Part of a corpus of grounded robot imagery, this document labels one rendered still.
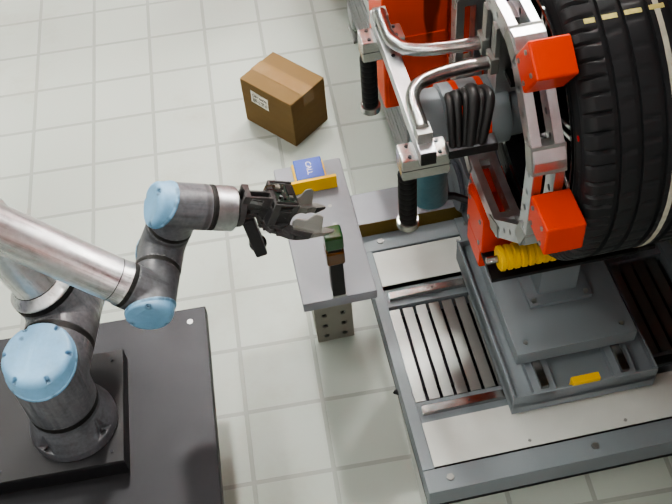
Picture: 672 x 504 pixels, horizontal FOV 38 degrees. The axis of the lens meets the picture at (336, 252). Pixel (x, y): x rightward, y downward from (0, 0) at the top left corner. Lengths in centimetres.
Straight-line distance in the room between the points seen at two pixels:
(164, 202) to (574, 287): 111
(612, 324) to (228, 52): 175
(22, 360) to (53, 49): 189
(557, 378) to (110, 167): 158
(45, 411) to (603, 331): 129
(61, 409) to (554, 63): 117
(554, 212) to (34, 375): 104
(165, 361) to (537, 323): 90
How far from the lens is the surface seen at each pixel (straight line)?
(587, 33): 175
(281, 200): 193
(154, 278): 187
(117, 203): 312
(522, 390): 243
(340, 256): 208
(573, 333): 244
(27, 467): 225
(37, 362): 204
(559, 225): 177
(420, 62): 242
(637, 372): 248
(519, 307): 247
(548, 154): 177
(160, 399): 230
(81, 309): 214
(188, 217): 187
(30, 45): 380
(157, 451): 224
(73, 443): 218
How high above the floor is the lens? 223
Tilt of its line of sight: 51 degrees down
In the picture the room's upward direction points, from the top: 6 degrees counter-clockwise
